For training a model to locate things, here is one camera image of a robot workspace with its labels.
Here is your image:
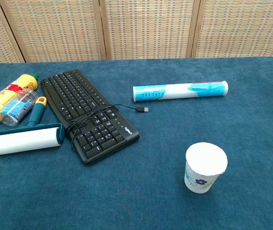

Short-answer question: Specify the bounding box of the blue felt table cover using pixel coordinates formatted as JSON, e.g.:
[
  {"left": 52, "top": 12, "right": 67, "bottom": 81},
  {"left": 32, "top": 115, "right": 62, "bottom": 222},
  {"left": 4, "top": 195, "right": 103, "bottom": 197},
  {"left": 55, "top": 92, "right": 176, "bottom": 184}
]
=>
[{"left": 0, "top": 56, "right": 273, "bottom": 230}]

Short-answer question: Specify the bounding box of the white and blue bag roll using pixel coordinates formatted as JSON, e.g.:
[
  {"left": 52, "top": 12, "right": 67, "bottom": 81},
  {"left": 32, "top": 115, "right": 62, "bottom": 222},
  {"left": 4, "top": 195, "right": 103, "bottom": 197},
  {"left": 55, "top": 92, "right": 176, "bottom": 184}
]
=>
[{"left": 132, "top": 80, "right": 229, "bottom": 103}]

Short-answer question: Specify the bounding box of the black computer keyboard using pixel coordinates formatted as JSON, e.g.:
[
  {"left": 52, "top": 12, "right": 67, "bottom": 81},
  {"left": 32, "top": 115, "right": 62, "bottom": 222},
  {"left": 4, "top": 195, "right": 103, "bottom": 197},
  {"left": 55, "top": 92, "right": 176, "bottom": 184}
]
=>
[{"left": 40, "top": 69, "right": 140, "bottom": 166}]

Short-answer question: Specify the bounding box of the woven wooden folding screen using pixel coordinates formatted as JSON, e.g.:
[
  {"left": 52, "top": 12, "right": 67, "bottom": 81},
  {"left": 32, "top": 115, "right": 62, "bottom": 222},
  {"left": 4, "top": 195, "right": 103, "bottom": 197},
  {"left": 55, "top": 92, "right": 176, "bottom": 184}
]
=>
[{"left": 0, "top": 0, "right": 273, "bottom": 70}]

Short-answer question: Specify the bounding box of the teal lint roller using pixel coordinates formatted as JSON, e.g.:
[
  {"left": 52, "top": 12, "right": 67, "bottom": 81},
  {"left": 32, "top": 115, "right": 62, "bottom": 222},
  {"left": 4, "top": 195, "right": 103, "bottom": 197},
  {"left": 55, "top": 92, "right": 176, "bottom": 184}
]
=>
[{"left": 0, "top": 96, "right": 66, "bottom": 157}]

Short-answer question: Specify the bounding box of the clear plastic jar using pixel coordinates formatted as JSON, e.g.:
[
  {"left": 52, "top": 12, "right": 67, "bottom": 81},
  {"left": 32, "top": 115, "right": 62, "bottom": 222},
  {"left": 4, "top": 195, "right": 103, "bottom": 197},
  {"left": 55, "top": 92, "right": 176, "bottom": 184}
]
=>
[{"left": 0, "top": 88, "right": 39, "bottom": 127}]

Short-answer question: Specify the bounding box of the black keyboard USB cable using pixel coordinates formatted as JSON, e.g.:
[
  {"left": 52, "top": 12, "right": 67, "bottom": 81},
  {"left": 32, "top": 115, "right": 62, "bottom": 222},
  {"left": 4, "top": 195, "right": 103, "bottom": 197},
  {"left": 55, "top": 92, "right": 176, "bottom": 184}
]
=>
[{"left": 66, "top": 103, "right": 149, "bottom": 152}]

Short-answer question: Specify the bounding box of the white floral paper cup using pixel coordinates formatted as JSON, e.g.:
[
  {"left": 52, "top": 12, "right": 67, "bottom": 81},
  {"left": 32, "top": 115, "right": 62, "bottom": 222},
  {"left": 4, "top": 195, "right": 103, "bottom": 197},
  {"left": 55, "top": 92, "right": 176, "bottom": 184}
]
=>
[{"left": 183, "top": 142, "right": 228, "bottom": 195}]

